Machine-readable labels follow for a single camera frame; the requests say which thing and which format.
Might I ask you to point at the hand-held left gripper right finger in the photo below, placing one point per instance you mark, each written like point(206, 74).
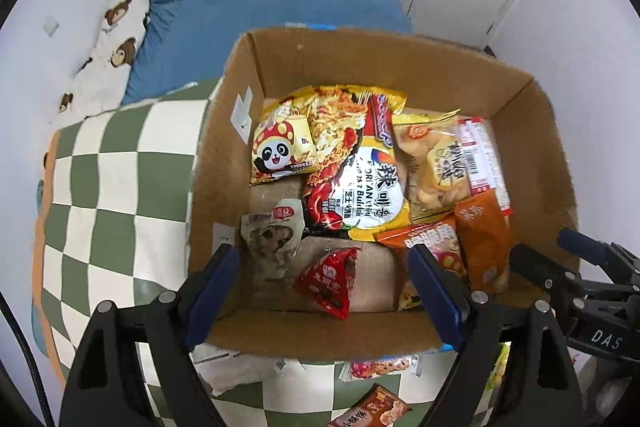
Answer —
point(435, 298)

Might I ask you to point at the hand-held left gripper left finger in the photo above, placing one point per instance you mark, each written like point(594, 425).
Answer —
point(215, 293)

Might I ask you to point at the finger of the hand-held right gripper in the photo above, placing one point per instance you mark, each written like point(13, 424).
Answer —
point(545, 274)
point(600, 259)

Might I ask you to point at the orange panda snack packet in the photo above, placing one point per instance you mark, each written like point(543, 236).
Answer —
point(435, 242)

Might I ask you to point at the plain orange snack packet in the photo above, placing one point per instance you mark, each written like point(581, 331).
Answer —
point(482, 247)

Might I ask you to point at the small white snack packet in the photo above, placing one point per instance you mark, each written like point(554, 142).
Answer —
point(272, 239)

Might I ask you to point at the red triangular snack packet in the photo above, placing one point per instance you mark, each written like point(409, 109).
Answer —
point(325, 282)

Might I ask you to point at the cardboard box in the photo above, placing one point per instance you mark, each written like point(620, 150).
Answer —
point(525, 147)

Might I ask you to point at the yellow chip packet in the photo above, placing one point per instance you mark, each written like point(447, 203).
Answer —
point(435, 167)

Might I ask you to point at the red white snack packet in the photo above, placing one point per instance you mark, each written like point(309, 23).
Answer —
point(482, 157)

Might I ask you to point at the large instant noodle packet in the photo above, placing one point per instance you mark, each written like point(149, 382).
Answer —
point(360, 177)

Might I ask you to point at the yellow panda snack packet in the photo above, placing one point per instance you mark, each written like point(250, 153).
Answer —
point(282, 147)

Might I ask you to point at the silver foil snack packet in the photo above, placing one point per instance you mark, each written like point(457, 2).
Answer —
point(235, 372)

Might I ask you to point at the red snack packet clear edges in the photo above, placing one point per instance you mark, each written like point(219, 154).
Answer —
point(380, 367)

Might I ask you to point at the clear bag of coloured candy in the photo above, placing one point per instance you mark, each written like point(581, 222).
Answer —
point(500, 367)

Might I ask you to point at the brown snack packet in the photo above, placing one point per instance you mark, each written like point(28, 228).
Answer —
point(375, 409)

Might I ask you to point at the green white checkered mat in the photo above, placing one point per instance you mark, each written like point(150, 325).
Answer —
point(125, 187)

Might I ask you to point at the white bear print pillow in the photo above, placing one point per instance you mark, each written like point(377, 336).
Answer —
point(110, 72)

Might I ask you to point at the blue bed sheet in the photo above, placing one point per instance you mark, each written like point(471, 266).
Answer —
point(280, 7)

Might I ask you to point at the white wall switch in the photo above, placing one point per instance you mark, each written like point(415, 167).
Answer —
point(50, 26)

